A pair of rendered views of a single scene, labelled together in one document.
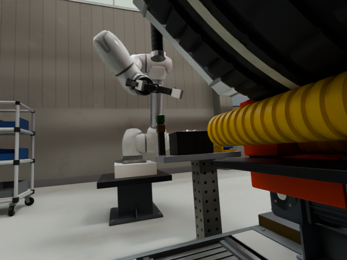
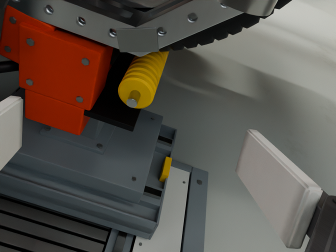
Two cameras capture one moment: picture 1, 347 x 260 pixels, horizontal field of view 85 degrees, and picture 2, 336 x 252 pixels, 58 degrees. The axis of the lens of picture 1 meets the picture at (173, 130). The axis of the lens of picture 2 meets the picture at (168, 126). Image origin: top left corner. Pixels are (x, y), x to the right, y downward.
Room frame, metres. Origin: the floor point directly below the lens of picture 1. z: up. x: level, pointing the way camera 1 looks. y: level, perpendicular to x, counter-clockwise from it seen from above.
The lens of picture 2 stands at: (0.71, 0.07, 0.79)
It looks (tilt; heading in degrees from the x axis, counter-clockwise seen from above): 39 degrees down; 193
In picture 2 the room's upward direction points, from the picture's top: 23 degrees clockwise
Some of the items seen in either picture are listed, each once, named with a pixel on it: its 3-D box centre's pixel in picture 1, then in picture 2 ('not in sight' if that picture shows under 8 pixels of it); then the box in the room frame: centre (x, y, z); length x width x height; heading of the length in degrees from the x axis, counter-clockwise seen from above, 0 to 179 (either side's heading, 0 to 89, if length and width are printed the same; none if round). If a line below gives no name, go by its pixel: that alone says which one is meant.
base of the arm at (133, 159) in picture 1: (130, 159); not in sight; (1.52, 0.36, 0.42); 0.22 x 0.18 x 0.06; 116
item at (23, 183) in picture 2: not in sight; (82, 149); (0.20, -0.25, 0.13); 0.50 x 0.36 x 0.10; 109
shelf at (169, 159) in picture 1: (198, 156); not in sight; (1.02, -0.12, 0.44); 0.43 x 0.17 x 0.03; 109
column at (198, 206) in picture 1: (206, 198); not in sight; (1.03, -0.15, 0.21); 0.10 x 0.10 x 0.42; 19
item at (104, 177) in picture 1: (133, 193); not in sight; (1.53, 0.34, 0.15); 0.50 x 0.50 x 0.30; 17
